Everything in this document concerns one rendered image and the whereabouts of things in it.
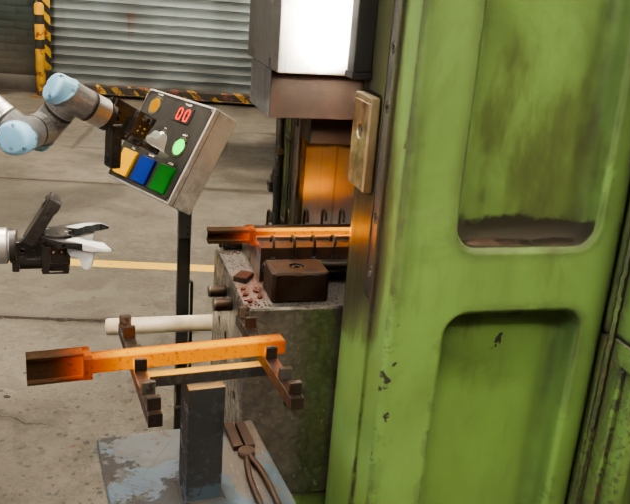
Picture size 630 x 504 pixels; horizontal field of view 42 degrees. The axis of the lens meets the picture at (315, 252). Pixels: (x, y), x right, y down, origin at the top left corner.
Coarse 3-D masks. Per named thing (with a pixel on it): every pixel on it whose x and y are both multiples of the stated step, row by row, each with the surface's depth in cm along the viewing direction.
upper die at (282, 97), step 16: (256, 64) 175; (256, 80) 175; (272, 80) 163; (288, 80) 163; (304, 80) 164; (320, 80) 165; (336, 80) 166; (352, 80) 167; (256, 96) 176; (272, 96) 164; (288, 96) 164; (304, 96) 165; (320, 96) 166; (336, 96) 167; (352, 96) 168; (272, 112) 165; (288, 112) 166; (304, 112) 166; (320, 112) 167; (336, 112) 168; (352, 112) 169
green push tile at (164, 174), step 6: (162, 168) 216; (168, 168) 215; (156, 174) 217; (162, 174) 215; (168, 174) 214; (174, 174) 213; (156, 180) 216; (162, 180) 214; (168, 180) 213; (150, 186) 217; (156, 186) 215; (162, 186) 214; (168, 186) 213; (162, 192) 213
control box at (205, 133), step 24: (168, 96) 228; (168, 120) 224; (192, 120) 216; (216, 120) 213; (168, 144) 220; (192, 144) 213; (216, 144) 215; (192, 168) 212; (144, 192) 219; (168, 192) 212; (192, 192) 215
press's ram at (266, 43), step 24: (264, 0) 167; (288, 0) 153; (312, 0) 154; (336, 0) 156; (264, 24) 167; (288, 24) 155; (312, 24) 156; (336, 24) 157; (264, 48) 167; (288, 48) 156; (312, 48) 157; (336, 48) 159; (288, 72) 158; (312, 72) 159; (336, 72) 160
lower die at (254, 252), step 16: (304, 224) 196; (320, 224) 197; (336, 224) 198; (256, 240) 178; (288, 240) 180; (304, 240) 181; (320, 240) 182; (336, 240) 183; (256, 256) 179; (288, 256) 176; (304, 256) 177; (320, 256) 178; (336, 256) 179; (256, 272) 179; (336, 272) 181
